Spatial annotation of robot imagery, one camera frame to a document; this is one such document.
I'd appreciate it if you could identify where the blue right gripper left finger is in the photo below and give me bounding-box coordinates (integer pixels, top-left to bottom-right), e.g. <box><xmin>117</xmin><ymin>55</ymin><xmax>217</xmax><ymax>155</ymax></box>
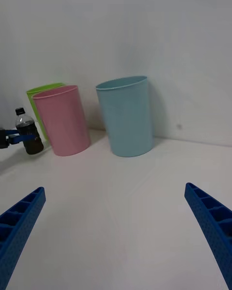
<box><xmin>0</xmin><ymin>186</ymin><xmax>46</xmax><ymax>290</ymax></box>

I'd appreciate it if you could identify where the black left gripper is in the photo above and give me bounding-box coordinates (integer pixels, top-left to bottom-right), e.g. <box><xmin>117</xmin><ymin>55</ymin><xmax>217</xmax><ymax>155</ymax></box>
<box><xmin>0</xmin><ymin>127</ymin><xmax>36</xmax><ymax>150</ymax></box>

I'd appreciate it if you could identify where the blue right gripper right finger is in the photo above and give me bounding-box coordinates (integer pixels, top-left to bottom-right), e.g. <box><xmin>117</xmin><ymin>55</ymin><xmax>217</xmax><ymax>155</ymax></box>
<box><xmin>184</xmin><ymin>182</ymin><xmax>232</xmax><ymax>290</ymax></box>

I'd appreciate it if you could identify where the dark drink plastic bottle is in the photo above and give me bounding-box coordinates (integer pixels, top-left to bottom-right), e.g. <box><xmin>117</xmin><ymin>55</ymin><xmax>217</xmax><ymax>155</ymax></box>
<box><xmin>15</xmin><ymin>107</ymin><xmax>44</xmax><ymax>155</ymax></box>

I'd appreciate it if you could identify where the yellow-green plastic bin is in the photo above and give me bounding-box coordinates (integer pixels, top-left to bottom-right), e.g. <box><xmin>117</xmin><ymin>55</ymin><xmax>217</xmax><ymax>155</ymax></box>
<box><xmin>26</xmin><ymin>82</ymin><xmax>67</xmax><ymax>141</ymax></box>

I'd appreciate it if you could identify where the pink plastic bin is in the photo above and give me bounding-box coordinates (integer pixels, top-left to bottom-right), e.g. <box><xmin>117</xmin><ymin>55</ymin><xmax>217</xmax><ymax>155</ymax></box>
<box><xmin>32</xmin><ymin>85</ymin><xmax>91</xmax><ymax>157</ymax></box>

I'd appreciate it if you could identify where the pale blue plastic bin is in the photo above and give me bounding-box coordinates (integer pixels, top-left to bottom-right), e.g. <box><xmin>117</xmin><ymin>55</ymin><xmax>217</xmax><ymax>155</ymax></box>
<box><xmin>95</xmin><ymin>75</ymin><xmax>153</xmax><ymax>158</ymax></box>

